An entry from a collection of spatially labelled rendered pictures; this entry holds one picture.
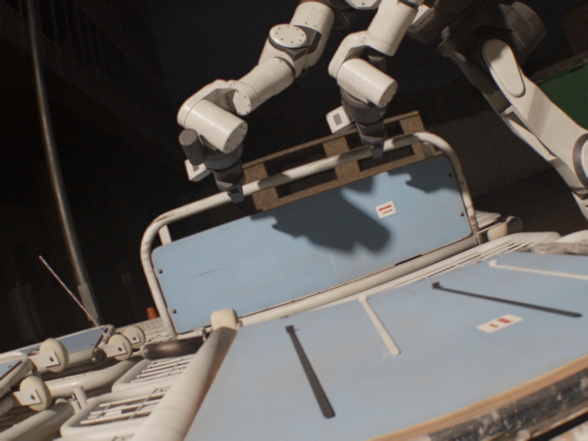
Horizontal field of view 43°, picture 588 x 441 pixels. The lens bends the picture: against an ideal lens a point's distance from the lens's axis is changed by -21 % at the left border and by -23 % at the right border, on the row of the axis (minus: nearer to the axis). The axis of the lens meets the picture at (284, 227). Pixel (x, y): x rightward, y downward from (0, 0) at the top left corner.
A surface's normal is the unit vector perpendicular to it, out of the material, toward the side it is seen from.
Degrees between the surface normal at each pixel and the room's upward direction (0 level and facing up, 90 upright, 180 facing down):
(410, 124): 90
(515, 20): 90
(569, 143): 90
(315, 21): 64
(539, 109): 107
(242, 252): 90
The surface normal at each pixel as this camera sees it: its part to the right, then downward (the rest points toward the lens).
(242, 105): -0.59, 0.57
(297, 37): 0.23, -0.55
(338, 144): -0.14, 0.04
